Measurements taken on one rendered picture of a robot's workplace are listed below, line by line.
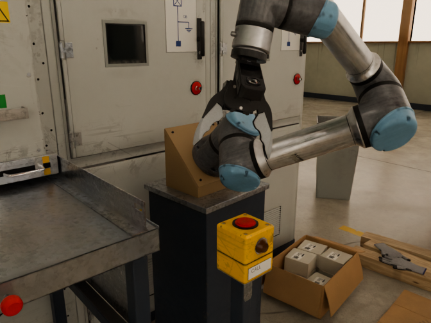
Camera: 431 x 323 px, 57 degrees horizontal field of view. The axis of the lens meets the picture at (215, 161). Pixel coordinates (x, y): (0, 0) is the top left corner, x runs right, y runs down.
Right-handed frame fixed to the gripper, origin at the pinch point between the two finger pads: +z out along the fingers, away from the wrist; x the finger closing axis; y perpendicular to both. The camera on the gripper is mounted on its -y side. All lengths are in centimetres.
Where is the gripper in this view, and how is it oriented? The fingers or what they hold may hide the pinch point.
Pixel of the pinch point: (231, 154)
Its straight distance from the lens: 76.6
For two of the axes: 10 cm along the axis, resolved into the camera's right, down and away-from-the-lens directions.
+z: -1.9, 9.8, 0.9
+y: -0.9, -1.1, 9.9
